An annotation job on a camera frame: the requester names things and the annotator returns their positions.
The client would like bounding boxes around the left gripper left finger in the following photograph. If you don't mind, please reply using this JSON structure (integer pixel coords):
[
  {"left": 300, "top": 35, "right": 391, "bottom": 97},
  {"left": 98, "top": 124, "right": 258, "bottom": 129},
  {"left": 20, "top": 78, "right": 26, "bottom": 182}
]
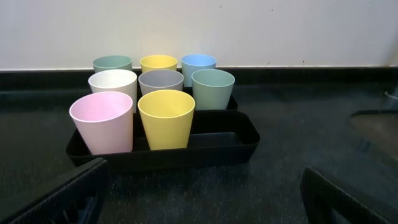
[{"left": 0, "top": 157, "right": 111, "bottom": 224}]

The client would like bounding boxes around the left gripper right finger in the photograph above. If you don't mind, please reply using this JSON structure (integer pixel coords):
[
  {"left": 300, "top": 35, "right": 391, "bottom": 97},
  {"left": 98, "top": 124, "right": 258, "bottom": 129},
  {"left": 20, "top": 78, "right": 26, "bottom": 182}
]
[{"left": 299, "top": 166, "right": 398, "bottom": 224}]

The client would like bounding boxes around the pink cup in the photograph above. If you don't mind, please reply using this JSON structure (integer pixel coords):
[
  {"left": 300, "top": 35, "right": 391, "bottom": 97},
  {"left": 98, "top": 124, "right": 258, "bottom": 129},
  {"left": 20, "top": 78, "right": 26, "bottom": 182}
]
[{"left": 68, "top": 91, "right": 134, "bottom": 156}]

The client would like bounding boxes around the yellow cup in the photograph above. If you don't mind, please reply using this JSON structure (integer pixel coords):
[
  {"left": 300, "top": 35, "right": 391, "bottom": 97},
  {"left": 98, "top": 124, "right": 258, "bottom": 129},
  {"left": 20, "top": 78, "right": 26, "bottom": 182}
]
[
  {"left": 139, "top": 54, "right": 178, "bottom": 73},
  {"left": 137, "top": 89, "right": 197, "bottom": 151}
]

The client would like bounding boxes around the steel sink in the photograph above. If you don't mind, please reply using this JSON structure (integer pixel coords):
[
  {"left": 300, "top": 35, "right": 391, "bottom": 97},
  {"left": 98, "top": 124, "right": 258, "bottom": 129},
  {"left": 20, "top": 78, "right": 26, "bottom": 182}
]
[{"left": 350, "top": 109, "right": 398, "bottom": 170}]

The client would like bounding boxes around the white cup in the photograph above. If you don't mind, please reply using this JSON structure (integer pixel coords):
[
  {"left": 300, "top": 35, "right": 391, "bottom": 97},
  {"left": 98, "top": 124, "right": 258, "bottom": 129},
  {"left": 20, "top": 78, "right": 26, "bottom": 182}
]
[{"left": 88, "top": 68, "right": 138, "bottom": 114}]

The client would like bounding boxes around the green cup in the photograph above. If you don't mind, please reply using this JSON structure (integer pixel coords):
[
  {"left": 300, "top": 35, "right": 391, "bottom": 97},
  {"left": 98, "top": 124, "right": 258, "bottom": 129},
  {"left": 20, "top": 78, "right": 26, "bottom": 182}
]
[
  {"left": 191, "top": 68, "right": 236, "bottom": 111},
  {"left": 92, "top": 55, "right": 133, "bottom": 74}
]

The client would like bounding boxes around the steel tap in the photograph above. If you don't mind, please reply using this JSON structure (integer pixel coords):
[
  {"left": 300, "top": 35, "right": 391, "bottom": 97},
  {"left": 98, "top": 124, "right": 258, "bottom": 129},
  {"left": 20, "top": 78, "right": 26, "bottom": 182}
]
[{"left": 384, "top": 85, "right": 398, "bottom": 101}]

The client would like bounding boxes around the grey cup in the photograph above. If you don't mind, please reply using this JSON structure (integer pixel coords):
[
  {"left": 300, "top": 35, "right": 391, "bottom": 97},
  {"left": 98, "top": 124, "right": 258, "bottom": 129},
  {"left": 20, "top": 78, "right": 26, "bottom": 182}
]
[{"left": 137, "top": 68, "right": 185, "bottom": 96}]

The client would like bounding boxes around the blue cup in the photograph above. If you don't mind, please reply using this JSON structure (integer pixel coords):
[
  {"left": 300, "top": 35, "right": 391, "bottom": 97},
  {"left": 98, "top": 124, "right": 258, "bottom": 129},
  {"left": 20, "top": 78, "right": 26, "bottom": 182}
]
[{"left": 180, "top": 54, "right": 218, "bottom": 88}]

